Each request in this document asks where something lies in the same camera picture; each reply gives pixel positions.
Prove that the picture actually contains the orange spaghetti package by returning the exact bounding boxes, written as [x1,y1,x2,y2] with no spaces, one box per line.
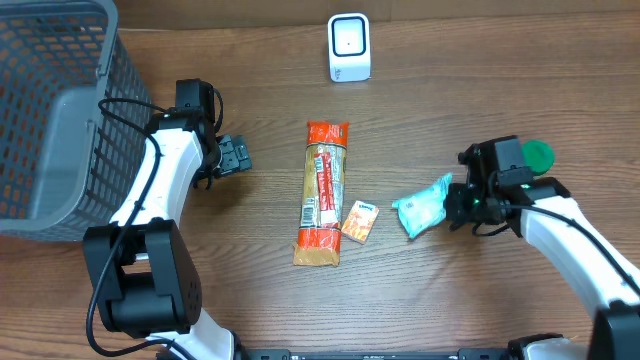
[293,121,349,266]

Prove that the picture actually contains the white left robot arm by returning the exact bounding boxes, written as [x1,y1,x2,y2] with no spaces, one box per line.
[83,79,252,359]

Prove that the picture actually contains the grey plastic basket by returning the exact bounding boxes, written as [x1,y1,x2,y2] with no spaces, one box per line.
[1,0,151,241]

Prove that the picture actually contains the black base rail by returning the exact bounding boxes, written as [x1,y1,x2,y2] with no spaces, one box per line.
[154,333,604,360]

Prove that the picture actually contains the orange Kleenex tissue pack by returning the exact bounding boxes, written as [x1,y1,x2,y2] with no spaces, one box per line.
[341,200,379,244]

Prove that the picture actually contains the white barcode scanner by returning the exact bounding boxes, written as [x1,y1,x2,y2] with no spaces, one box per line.
[327,13,372,83]

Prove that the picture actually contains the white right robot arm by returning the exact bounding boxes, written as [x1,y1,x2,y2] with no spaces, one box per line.
[444,135,639,360]

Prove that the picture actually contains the teal wet wipes pack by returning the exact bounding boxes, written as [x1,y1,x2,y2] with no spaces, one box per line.
[392,173,453,240]

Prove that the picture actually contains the green lid jar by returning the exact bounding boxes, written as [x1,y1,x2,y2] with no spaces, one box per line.
[522,140,555,176]

